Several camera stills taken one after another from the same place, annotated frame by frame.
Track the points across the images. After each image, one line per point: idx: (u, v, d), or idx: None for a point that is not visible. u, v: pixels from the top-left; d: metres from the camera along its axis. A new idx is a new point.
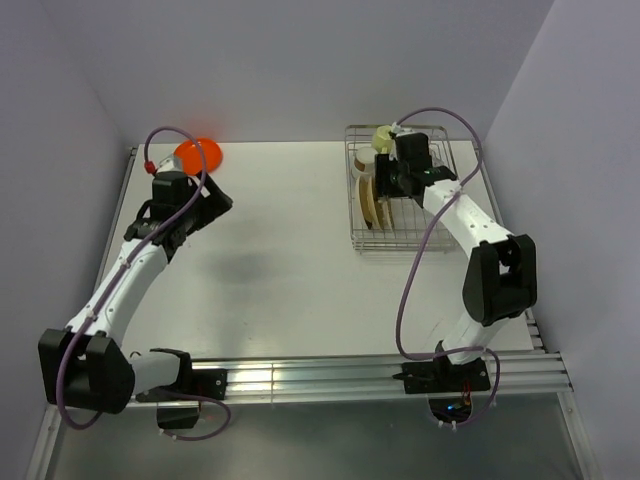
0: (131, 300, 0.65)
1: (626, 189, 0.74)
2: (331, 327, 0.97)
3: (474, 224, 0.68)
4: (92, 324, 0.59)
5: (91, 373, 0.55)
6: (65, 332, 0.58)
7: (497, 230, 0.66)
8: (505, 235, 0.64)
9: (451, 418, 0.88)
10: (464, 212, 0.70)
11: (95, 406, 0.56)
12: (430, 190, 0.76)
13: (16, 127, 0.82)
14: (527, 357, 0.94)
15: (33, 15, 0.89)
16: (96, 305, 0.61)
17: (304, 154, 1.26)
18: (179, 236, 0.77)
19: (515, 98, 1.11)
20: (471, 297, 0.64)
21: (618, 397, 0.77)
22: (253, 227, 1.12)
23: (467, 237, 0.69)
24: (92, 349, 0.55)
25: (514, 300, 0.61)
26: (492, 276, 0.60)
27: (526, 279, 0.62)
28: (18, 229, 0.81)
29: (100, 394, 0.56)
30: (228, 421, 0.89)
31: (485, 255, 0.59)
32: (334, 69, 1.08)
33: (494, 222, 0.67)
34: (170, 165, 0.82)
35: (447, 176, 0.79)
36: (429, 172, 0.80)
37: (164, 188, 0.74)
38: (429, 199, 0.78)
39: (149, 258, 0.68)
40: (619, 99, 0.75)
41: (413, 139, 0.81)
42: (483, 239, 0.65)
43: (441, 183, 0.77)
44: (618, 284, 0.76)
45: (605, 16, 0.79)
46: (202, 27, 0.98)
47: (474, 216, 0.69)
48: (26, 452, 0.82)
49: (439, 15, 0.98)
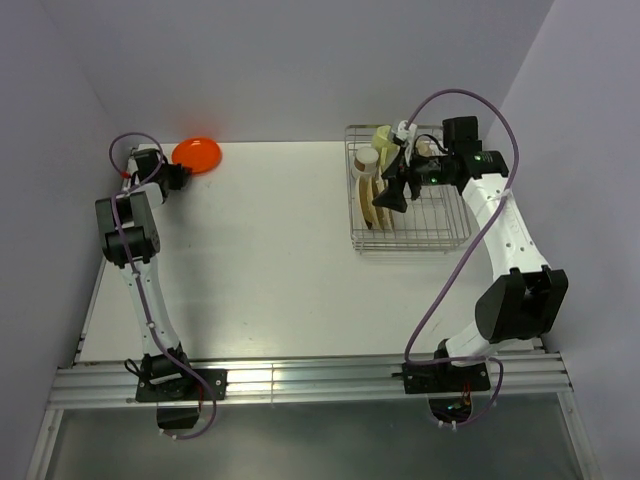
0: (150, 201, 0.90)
1: (626, 190, 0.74)
2: (331, 327, 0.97)
3: (510, 243, 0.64)
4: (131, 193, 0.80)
5: (138, 213, 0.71)
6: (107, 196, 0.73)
7: (534, 256, 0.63)
8: (540, 266, 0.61)
9: (451, 418, 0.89)
10: (506, 227, 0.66)
11: (149, 242, 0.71)
12: (475, 184, 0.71)
13: (16, 127, 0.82)
14: (527, 357, 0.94)
15: (34, 16, 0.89)
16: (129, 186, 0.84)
17: (304, 154, 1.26)
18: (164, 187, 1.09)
19: (514, 98, 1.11)
20: (485, 312, 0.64)
21: (618, 397, 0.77)
22: (254, 227, 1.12)
23: (499, 253, 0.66)
24: (136, 196, 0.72)
25: (527, 328, 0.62)
26: (512, 308, 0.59)
27: (546, 312, 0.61)
28: (18, 229, 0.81)
29: (148, 228, 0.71)
30: (213, 419, 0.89)
31: (511, 289, 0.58)
32: (334, 70, 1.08)
33: (532, 245, 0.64)
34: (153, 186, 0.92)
35: (497, 172, 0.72)
36: (479, 158, 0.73)
37: (144, 159, 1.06)
38: (471, 192, 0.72)
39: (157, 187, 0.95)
40: (620, 100, 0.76)
41: (465, 121, 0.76)
42: (515, 265, 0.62)
43: (492, 178, 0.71)
44: (617, 285, 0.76)
45: (604, 17, 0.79)
46: (204, 26, 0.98)
47: (515, 232, 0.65)
48: (26, 453, 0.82)
49: (439, 16, 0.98)
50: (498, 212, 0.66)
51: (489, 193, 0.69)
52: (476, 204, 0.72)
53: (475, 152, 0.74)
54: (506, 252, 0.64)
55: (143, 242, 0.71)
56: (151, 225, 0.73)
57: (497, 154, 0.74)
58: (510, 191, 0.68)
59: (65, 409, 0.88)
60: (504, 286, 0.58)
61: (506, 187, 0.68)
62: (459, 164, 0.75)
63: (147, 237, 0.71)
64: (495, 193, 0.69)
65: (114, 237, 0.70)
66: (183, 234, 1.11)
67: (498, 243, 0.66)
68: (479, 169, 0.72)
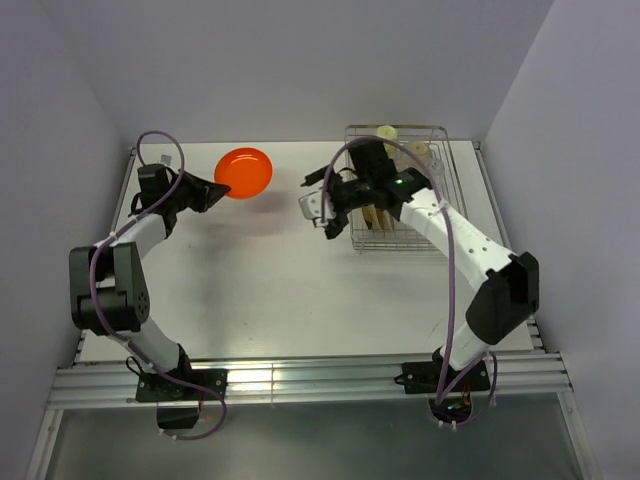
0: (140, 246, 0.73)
1: (625, 190, 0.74)
2: (331, 327, 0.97)
3: (472, 248, 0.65)
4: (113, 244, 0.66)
5: (121, 274, 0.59)
6: (89, 247, 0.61)
7: (496, 250, 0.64)
8: (508, 257, 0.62)
9: (451, 418, 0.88)
10: (459, 235, 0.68)
11: (130, 310, 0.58)
12: (411, 207, 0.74)
13: (15, 128, 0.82)
14: (527, 357, 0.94)
15: (33, 16, 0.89)
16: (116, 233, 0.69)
17: (304, 154, 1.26)
18: (172, 216, 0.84)
19: (514, 98, 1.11)
20: (480, 321, 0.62)
21: (618, 398, 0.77)
22: (254, 228, 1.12)
23: (465, 261, 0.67)
24: (122, 249, 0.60)
25: (521, 318, 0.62)
26: (505, 307, 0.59)
27: (532, 295, 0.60)
28: (18, 229, 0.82)
29: (130, 292, 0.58)
30: (224, 419, 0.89)
31: (497, 291, 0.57)
32: (333, 70, 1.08)
33: (490, 241, 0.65)
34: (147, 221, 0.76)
35: (423, 186, 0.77)
36: (400, 182, 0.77)
37: (150, 180, 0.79)
38: (410, 215, 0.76)
39: (152, 221, 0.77)
40: (619, 99, 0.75)
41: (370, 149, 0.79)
42: (489, 266, 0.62)
43: (421, 196, 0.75)
44: (616, 286, 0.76)
45: (604, 17, 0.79)
46: (202, 26, 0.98)
47: (469, 236, 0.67)
48: (26, 453, 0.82)
49: (438, 15, 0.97)
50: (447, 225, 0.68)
51: (427, 210, 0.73)
52: (419, 223, 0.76)
53: (393, 178, 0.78)
54: (471, 258, 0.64)
55: (124, 311, 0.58)
56: (138, 288, 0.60)
57: (413, 170, 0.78)
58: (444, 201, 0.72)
59: (65, 409, 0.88)
60: (490, 291, 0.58)
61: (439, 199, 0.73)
62: (386, 195, 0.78)
63: (128, 304, 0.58)
64: (433, 207, 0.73)
65: (88, 300, 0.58)
66: (183, 234, 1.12)
67: (460, 251, 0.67)
68: (407, 193, 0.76)
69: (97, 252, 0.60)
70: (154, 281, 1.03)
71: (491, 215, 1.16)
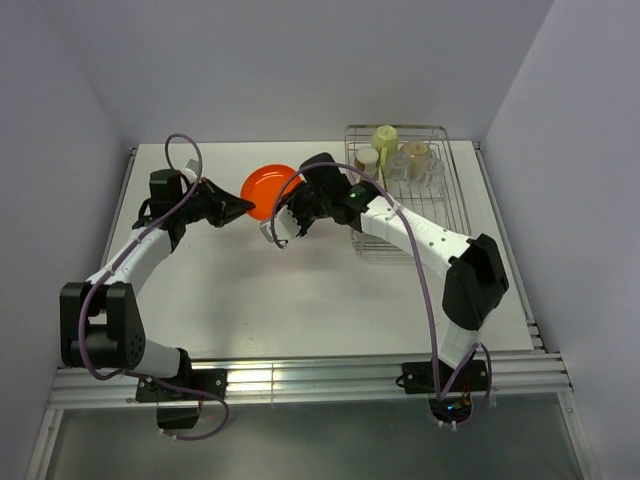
0: (140, 270, 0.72)
1: (625, 191, 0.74)
2: (331, 328, 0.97)
3: (432, 241, 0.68)
4: (110, 277, 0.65)
5: (112, 319, 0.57)
6: (83, 284, 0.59)
7: (455, 237, 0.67)
8: (466, 242, 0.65)
9: (451, 418, 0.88)
10: (417, 231, 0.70)
11: (120, 355, 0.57)
12: (369, 216, 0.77)
13: (15, 129, 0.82)
14: (528, 357, 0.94)
15: (33, 17, 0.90)
16: (114, 264, 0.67)
17: (304, 154, 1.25)
18: (180, 228, 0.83)
19: (514, 98, 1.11)
20: (456, 311, 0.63)
21: (618, 398, 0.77)
22: (253, 228, 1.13)
23: (429, 254, 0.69)
24: (116, 290, 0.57)
25: (495, 298, 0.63)
26: (475, 289, 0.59)
27: (498, 273, 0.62)
28: (18, 229, 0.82)
29: (120, 338, 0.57)
30: (228, 418, 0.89)
31: (462, 274, 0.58)
32: (333, 69, 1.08)
33: (448, 230, 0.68)
34: (150, 239, 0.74)
35: (375, 195, 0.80)
36: (353, 194, 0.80)
37: (161, 187, 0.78)
38: (370, 223, 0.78)
39: (157, 237, 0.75)
40: (618, 99, 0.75)
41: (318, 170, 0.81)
42: (450, 253, 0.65)
43: (376, 203, 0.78)
44: (616, 286, 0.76)
45: (604, 18, 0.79)
46: (202, 25, 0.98)
47: (426, 231, 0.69)
48: (26, 453, 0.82)
49: (438, 15, 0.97)
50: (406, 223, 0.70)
51: (384, 214, 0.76)
52: (380, 230, 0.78)
53: (348, 193, 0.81)
54: (433, 251, 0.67)
55: (114, 356, 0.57)
56: (130, 332, 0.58)
57: (363, 182, 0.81)
58: (398, 203, 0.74)
59: (65, 409, 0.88)
60: (456, 277, 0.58)
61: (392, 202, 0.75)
62: (344, 210, 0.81)
63: (118, 349, 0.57)
64: (389, 211, 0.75)
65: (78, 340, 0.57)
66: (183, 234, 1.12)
67: (422, 246, 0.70)
68: (363, 203, 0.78)
69: (90, 293, 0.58)
70: (154, 282, 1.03)
71: (491, 215, 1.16)
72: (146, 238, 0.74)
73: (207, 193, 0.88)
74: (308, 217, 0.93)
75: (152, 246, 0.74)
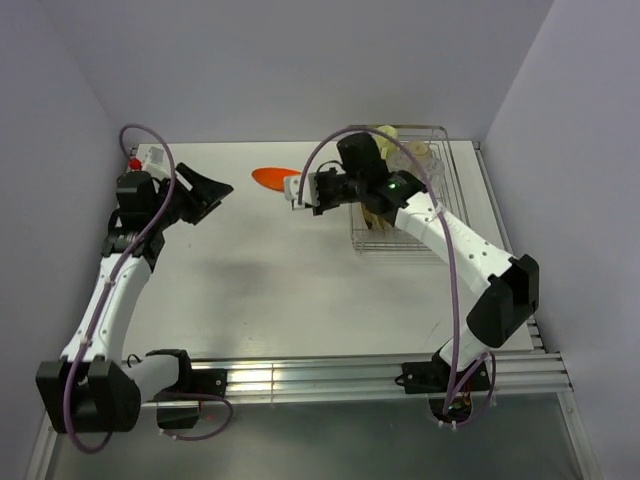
0: (122, 319, 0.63)
1: (626, 190, 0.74)
2: (331, 328, 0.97)
3: (473, 253, 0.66)
4: (88, 350, 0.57)
5: (99, 399, 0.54)
6: (61, 362, 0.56)
7: (497, 254, 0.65)
8: (508, 260, 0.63)
9: (451, 418, 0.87)
10: (459, 241, 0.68)
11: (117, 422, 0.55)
12: (407, 213, 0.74)
13: (14, 129, 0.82)
14: (528, 357, 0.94)
15: (32, 17, 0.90)
16: (89, 329, 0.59)
17: (304, 154, 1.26)
18: (158, 241, 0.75)
19: (514, 98, 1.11)
20: (479, 327, 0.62)
21: (618, 398, 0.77)
22: (253, 228, 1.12)
23: (465, 266, 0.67)
24: (97, 367, 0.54)
25: (521, 319, 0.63)
26: (508, 310, 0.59)
27: (532, 297, 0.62)
28: (18, 229, 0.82)
29: (113, 412, 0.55)
30: (229, 419, 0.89)
31: (501, 296, 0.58)
32: (333, 70, 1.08)
33: (490, 245, 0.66)
34: (126, 278, 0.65)
35: (416, 190, 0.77)
36: (393, 186, 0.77)
37: (130, 196, 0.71)
38: (405, 220, 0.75)
39: (133, 271, 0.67)
40: (618, 99, 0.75)
41: (362, 148, 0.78)
42: (490, 270, 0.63)
43: (417, 199, 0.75)
44: (617, 286, 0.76)
45: (605, 18, 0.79)
46: (202, 25, 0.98)
47: (468, 242, 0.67)
48: (26, 453, 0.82)
49: (438, 15, 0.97)
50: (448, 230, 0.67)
51: (424, 215, 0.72)
52: (415, 229, 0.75)
53: (387, 183, 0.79)
54: (473, 264, 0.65)
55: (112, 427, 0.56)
56: (121, 399, 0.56)
57: (405, 173, 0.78)
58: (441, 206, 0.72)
59: None
60: (494, 297, 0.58)
61: (435, 204, 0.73)
62: (379, 198, 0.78)
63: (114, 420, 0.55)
64: (429, 212, 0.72)
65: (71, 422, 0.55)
66: (183, 234, 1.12)
67: (459, 256, 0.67)
68: (401, 197, 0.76)
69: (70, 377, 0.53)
70: (154, 282, 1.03)
71: (491, 215, 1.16)
72: (121, 278, 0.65)
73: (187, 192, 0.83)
74: (332, 199, 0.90)
75: (129, 285, 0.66)
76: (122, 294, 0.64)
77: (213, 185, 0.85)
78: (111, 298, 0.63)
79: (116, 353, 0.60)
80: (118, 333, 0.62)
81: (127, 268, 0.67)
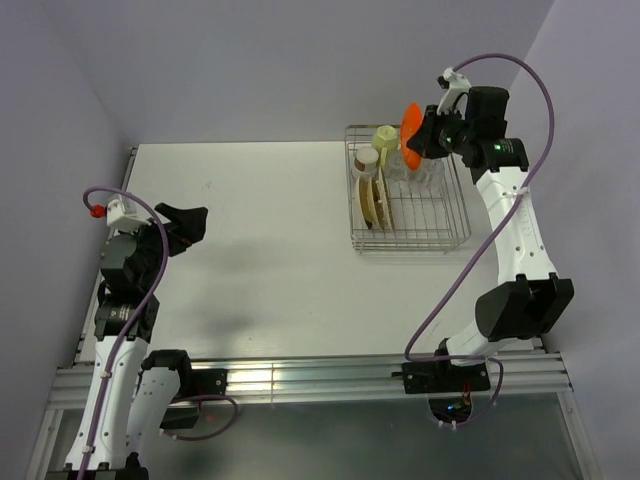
0: (125, 408, 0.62)
1: (627, 191, 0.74)
2: (331, 327, 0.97)
3: (520, 247, 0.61)
4: (92, 458, 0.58)
5: None
6: (67, 470, 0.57)
7: (543, 262, 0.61)
8: (548, 274, 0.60)
9: (451, 418, 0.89)
10: (517, 229, 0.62)
11: None
12: (490, 176, 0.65)
13: (14, 128, 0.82)
14: (527, 357, 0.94)
15: (32, 16, 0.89)
16: (91, 433, 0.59)
17: (304, 154, 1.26)
18: (153, 310, 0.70)
19: (514, 99, 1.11)
20: (484, 310, 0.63)
21: (619, 398, 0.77)
22: (253, 227, 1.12)
23: (505, 254, 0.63)
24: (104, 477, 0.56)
25: (527, 334, 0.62)
26: (516, 312, 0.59)
27: (547, 317, 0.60)
28: (17, 229, 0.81)
29: None
30: (234, 418, 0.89)
31: (516, 295, 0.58)
32: (334, 70, 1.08)
33: (542, 250, 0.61)
34: (123, 369, 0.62)
35: (514, 163, 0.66)
36: (498, 146, 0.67)
37: (119, 273, 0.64)
38: (485, 185, 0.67)
39: (129, 359, 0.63)
40: (619, 100, 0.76)
41: (494, 96, 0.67)
42: (522, 272, 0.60)
43: (509, 170, 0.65)
44: (619, 287, 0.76)
45: (605, 19, 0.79)
46: (203, 26, 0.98)
47: (527, 235, 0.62)
48: (25, 453, 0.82)
49: (439, 15, 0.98)
50: (512, 214, 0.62)
51: (505, 189, 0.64)
52: (487, 196, 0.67)
53: (492, 141, 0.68)
54: (514, 257, 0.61)
55: None
56: None
57: (519, 144, 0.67)
58: (528, 190, 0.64)
59: (65, 409, 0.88)
60: (508, 292, 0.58)
61: (524, 184, 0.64)
62: (476, 151, 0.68)
63: None
64: (512, 189, 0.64)
65: None
66: None
67: (506, 244, 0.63)
68: (495, 161, 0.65)
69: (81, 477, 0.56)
70: None
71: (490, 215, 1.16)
72: (118, 367, 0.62)
73: (169, 226, 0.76)
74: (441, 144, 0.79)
75: (129, 374, 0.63)
76: (123, 385, 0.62)
77: (191, 214, 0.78)
78: (110, 393, 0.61)
79: (121, 450, 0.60)
80: (122, 423, 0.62)
81: (124, 356, 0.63)
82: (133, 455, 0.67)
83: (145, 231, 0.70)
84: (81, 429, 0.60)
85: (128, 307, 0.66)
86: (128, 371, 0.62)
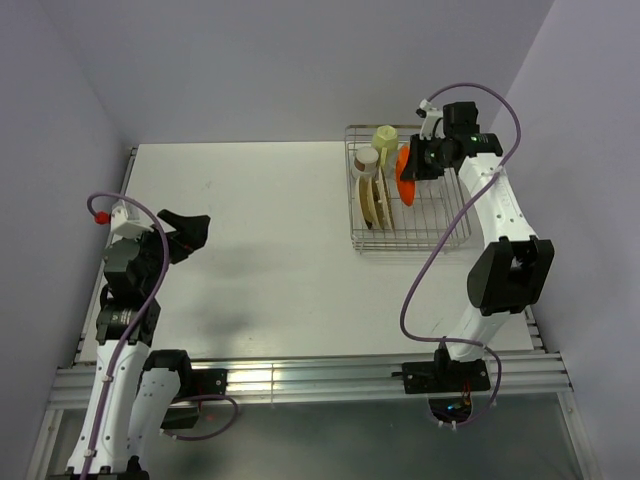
0: (126, 412, 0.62)
1: (627, 191, 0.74)
2: (331, 327, 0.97)
3: (501, 215, 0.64)
4: (93, 462, 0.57)
5: None
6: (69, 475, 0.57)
7: (523, 227, 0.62)
8: (529, 235, 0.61)
9: (451, 418, 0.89)
10: (496, 200, 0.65)
11: None
12: (469, 162, 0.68)
13: (14, 129, 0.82)
14: (527, 357, 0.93)
15: (32, 16, 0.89)
16: (92, 437, 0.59)
17: (303, 155, 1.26)
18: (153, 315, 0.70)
19: (514, 99, 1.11)
20: (476, 282, 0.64)
21: (619, 398, 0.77)
22: (253, 227, 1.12)
23: (489, 226, 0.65)
24: None
25: (518, 303, 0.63)
26: (502, 276, 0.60)
27: (534, 281, 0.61)
28: (17, 229, 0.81)
29: None
30: (234, 418, 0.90)
31: (501, 256, 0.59)
32: (333, 71, 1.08)
33: (522, 217, 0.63)
34: (125, 371, 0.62)
35: (492, 149, 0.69)
36: (475, 138, 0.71)
37: (122, 277, 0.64)
38: (466, 170, 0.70)
39: (130, 363, 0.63)
40: (619, 100, 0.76)
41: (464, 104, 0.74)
42: (504, 235, 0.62)
43: (485, 155, 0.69)
44: (619, 286, 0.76)
45: (606, 19, 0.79)
46: (203, 26, 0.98)
47: (506, 205, 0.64)
48: (26, 454, 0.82)
49: (438, 16, 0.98)
50: (489, 185, 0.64)
51: (483, 169, 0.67)
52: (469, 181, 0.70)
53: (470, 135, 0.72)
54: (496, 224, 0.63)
55: None
56: None
57: (493, 136, 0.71)
58: (504, 168, 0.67)
59: (65, 409, 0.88)
60: (493, 253, 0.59)
61: (500, 164, 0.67)
62: (455, 144, 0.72)
63: None
64: (489, 170, 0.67)
65: None
66: None
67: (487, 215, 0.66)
68: (474, 147, 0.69)
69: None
70: None
71: None
72: (119, 371, 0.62)
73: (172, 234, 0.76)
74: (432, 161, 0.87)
75: (130, 378, 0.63)
76: (124, 389, 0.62)
77: (195, 221, 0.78)
78: (111, 396, 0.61)
79: (122, 453, 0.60)
80: (124, 427, 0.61)
81: (125, 359, 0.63)
82: (133, 459, 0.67)
83: (147, 237, 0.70)
84: (83, 432, 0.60)
85: (129, 311, 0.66)
86: (129, 374, 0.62)
